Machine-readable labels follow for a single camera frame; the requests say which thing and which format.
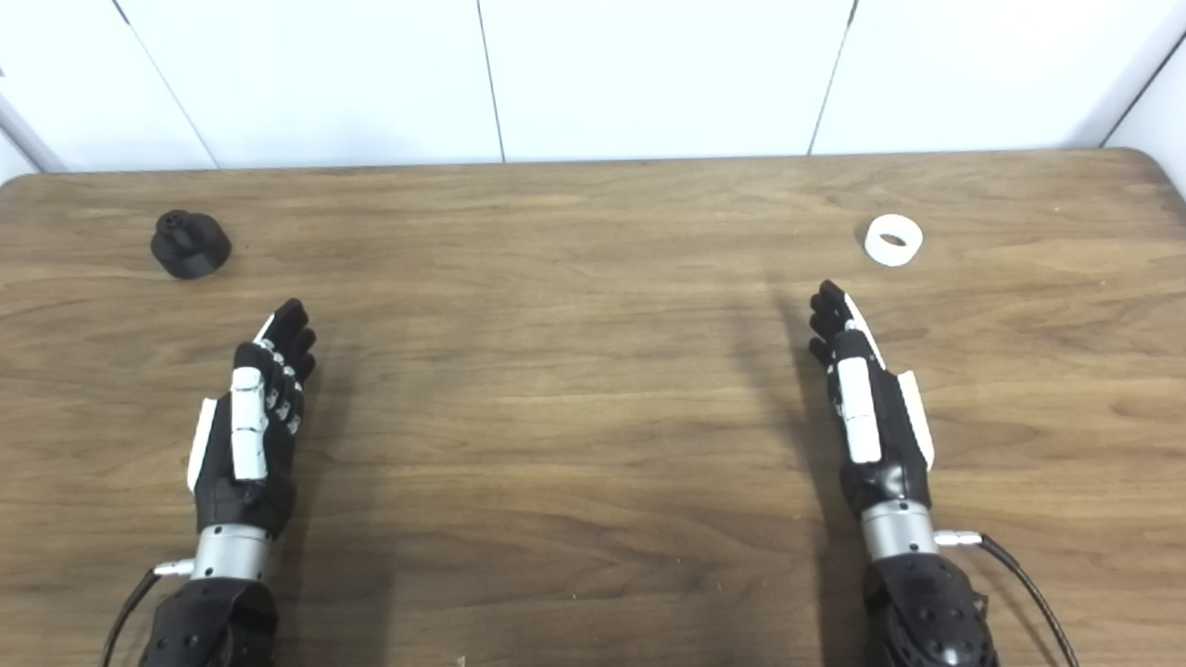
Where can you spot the grey wall corner post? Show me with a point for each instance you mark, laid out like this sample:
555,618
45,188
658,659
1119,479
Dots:
28,139

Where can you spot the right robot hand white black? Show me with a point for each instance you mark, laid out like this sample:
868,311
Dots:
862,417

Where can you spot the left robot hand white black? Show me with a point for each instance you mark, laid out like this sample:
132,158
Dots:
248,435

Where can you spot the round black part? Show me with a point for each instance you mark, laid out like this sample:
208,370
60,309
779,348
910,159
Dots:
190,248

